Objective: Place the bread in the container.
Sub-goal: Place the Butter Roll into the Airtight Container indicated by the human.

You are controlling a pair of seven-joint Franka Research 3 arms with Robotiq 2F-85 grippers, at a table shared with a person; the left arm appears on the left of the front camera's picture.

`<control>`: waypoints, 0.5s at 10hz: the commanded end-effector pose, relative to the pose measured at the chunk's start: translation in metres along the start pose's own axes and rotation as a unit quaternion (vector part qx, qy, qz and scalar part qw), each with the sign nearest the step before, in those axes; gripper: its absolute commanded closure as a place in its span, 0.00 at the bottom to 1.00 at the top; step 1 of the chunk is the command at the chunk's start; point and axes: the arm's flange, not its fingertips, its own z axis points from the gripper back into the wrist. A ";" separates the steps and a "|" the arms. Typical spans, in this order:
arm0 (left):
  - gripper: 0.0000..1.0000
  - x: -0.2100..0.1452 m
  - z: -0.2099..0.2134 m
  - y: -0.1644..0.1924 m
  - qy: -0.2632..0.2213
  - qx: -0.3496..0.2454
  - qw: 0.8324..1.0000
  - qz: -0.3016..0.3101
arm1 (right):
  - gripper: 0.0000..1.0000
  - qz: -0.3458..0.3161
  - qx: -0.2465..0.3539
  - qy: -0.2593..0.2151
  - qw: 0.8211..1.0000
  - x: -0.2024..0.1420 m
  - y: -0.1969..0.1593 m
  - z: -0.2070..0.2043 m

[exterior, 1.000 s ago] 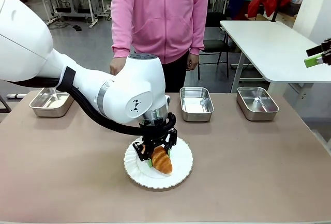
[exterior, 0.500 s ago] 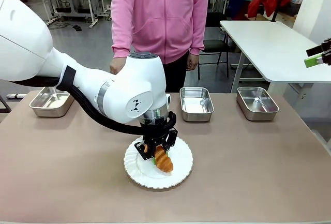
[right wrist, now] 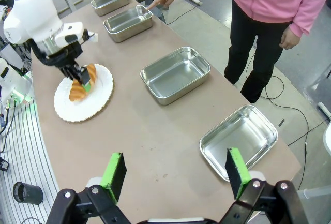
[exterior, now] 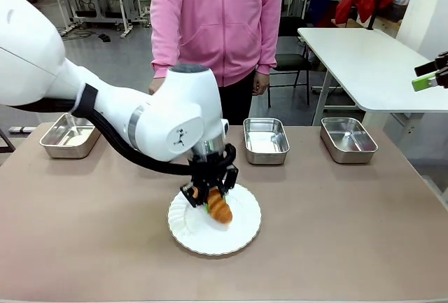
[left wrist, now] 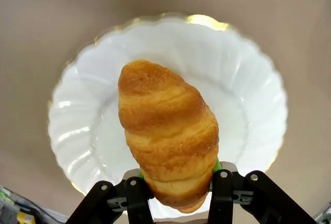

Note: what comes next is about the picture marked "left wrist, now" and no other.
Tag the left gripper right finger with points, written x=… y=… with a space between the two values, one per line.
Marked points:
x=222 y=198

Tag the white scalloped gold-rimmed plate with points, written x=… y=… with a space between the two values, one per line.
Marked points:
x=232 y=92

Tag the golden brown croissant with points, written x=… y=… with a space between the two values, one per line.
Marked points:
x=165 y=131

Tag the grey equipment with yellow part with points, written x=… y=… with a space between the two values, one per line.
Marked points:
x=10 y=208

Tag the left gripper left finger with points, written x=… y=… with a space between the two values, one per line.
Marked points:
x=137 y=203

